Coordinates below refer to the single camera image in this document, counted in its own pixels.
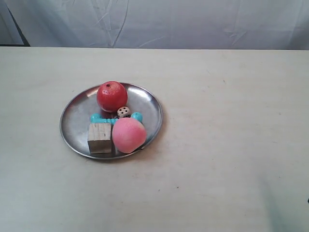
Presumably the beige die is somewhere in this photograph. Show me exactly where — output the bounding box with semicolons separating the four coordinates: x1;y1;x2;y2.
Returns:
117;106;131;118

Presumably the pink foam peach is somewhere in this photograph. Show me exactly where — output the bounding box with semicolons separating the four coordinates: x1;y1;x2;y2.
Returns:
112;117;147;154

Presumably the teal toy bone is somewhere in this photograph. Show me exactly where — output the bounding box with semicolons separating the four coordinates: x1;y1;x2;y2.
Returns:
90;112;143;125

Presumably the wooden block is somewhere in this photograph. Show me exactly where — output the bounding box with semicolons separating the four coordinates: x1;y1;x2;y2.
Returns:
87;123;112;154

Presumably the grey backdrop cloth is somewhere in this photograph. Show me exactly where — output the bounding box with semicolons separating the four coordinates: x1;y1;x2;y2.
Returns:
0;0;309;50

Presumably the round metal plate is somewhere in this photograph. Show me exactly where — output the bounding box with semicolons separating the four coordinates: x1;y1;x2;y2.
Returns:
60;83;163;160

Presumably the red toy orange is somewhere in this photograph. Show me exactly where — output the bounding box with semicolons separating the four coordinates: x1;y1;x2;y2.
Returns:
97;81;128;113

